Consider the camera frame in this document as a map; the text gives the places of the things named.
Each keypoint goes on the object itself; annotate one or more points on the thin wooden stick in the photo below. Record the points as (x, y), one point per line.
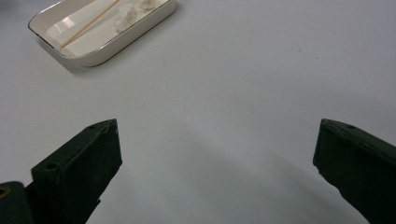
(87, 27)

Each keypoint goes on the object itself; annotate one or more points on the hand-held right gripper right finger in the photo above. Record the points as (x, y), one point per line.
(358, 168)

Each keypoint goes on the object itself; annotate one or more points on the white tissue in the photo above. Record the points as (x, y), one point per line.
(126, 17)

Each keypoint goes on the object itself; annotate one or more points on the white rectangular tray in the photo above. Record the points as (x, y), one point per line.
(124, 46)

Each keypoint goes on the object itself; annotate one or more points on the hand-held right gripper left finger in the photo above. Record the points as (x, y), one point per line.
(77, 174)

